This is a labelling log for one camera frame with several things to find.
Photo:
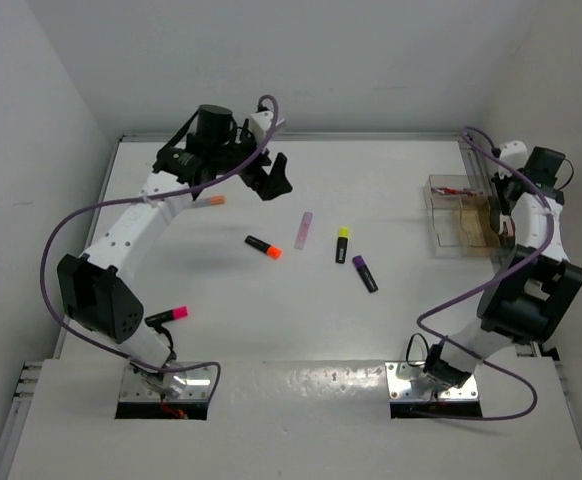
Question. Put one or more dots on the red gel pen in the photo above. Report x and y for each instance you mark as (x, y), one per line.
(446, 191)

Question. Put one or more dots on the pink eraser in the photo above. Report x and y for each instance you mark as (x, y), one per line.
(507, 227)

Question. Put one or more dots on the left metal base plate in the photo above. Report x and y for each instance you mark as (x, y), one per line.
(140, 386)

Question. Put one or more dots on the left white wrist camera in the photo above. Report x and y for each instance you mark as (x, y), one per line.
(260, 123)

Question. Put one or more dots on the orange black highlighter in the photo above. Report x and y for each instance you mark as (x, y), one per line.
(270, 250)

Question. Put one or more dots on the yellow black highlighter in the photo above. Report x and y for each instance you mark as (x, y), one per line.
(342, 245)

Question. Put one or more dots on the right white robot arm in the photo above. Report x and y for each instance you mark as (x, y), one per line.
(537, 282)

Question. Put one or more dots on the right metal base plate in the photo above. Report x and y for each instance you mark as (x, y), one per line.
(407, 383)

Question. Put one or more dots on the orange clear highlighter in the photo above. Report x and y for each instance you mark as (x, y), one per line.
(208, 201)

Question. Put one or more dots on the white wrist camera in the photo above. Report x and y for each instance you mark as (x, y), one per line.
(514, 153)
(260, 123)

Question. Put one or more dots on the purple black highlighter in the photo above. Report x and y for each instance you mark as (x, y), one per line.
(365, 274)

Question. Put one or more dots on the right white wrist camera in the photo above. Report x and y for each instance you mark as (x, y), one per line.
(514, 153)

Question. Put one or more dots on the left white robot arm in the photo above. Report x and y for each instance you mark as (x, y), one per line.
(211, 147)

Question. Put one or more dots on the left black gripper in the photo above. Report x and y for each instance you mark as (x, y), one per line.
(267, 185)

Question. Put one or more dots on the pink black highlighter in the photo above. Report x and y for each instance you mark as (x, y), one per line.
(167, 316)

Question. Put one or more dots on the pink translucent highlighter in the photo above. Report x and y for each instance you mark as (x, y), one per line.
(303, 230)

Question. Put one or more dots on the metal base plate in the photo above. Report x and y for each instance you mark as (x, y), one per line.
(140, 386)
(407, 383)

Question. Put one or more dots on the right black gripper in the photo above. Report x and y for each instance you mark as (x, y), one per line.
(500, 183)

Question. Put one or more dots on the clear acrylic container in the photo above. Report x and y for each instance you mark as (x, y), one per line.
(458, 226)

